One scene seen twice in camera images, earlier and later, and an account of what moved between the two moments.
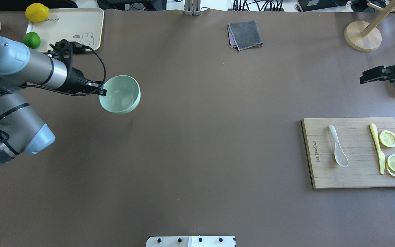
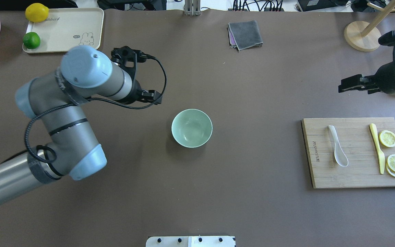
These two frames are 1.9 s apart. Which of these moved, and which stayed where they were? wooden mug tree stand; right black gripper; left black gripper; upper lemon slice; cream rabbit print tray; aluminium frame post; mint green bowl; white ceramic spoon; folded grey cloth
Moved: left black gripper; mint green bowl; right black gripper
Stayed: cream rabbit print tray; wooden mug tree stand; aluminium frame post; white ceramic spoon; folded grey cloth; upper lemon slice
